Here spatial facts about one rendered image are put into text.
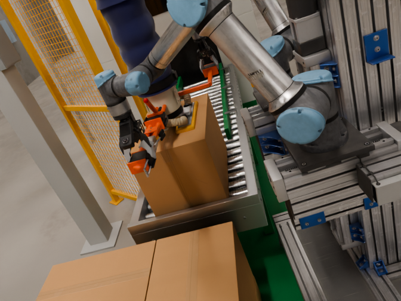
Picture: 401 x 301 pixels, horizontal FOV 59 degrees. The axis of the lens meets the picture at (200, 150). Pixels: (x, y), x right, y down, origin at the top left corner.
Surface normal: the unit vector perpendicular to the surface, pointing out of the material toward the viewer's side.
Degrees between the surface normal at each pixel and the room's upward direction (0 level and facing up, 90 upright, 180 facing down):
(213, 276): 0
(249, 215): 90
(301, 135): 97
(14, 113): 90
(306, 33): 90
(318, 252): 0
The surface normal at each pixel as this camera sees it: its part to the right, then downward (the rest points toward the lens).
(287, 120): -0.34, 0.65
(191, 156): -0.04, 0.50
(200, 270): -0.33, -0.83
